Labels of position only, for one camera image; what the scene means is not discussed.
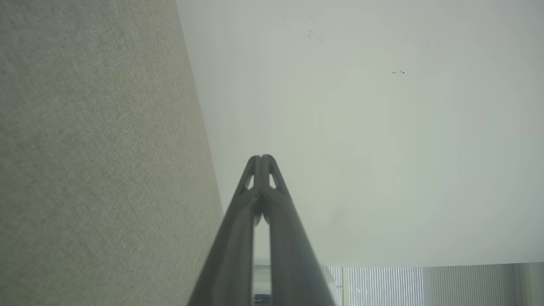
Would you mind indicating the vertical window blinds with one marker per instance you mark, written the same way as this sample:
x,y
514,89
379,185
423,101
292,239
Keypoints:
x,y
425,285

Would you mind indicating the grey fabric sofa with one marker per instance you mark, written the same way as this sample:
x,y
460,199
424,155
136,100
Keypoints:
x,y
93,161

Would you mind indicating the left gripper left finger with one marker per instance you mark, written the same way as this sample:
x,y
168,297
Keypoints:
x,y
231,255

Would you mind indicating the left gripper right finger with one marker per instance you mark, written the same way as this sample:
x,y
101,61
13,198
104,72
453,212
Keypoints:
x,y
293,259

